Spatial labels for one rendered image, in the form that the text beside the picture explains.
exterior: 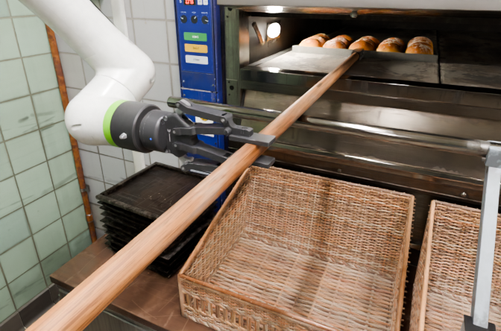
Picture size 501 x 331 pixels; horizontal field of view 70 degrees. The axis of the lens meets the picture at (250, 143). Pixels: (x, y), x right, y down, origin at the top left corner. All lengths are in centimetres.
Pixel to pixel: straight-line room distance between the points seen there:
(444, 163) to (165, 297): 91
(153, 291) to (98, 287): 88
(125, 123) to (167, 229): 31
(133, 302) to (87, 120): 65
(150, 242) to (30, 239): 158
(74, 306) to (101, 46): 54
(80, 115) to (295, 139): 71
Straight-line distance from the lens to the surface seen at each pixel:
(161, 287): 123
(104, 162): 183
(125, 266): 36
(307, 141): 120
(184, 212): 42
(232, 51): 124
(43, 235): 197
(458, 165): 117
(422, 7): 93
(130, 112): 67
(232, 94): 127
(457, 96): 112
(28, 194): 186
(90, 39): 77
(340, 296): 119
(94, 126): 72
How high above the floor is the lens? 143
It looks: 23 degrees down
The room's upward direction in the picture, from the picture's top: straight up
